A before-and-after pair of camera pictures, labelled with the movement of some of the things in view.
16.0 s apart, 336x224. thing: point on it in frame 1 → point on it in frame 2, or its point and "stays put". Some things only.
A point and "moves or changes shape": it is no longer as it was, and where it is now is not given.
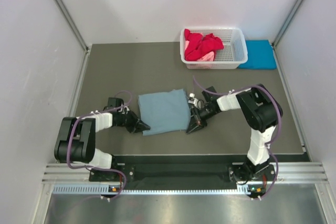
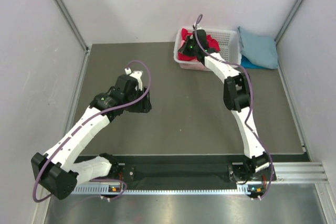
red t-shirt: x=199 y=45 moves or changes shape
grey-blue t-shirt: x=165 y=112 → x=261 y=50
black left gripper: x=137 y=125 → x=143 y=106
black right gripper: x=196 y=123 → x=183 y=50
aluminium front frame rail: x=313 y=173 stays put
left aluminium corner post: x=62 y=7 stays put
